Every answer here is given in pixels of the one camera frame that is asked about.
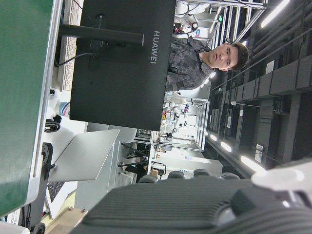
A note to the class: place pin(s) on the striped paper cup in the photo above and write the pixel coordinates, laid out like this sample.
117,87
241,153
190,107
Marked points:
63,108

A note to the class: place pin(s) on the silver laptop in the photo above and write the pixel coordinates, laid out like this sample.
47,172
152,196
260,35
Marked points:
85,156

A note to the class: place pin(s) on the black round bracket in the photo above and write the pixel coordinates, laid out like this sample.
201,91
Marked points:
46,156

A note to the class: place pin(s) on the white keyboard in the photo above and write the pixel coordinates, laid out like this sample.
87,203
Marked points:
69,61

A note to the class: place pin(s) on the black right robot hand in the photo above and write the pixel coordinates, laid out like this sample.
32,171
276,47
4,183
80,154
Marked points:
170,207

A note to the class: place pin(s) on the light wooden board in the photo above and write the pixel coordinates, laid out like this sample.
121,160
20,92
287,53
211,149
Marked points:
65,221

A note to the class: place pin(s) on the green conveyor belt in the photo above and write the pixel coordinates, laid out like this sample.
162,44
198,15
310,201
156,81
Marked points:
19,97

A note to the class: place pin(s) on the black Huawei monitor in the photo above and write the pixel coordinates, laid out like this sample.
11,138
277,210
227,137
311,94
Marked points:
122,85

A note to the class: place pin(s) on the person in grey patterned shirt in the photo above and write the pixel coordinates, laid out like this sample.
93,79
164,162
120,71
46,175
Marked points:
185,65

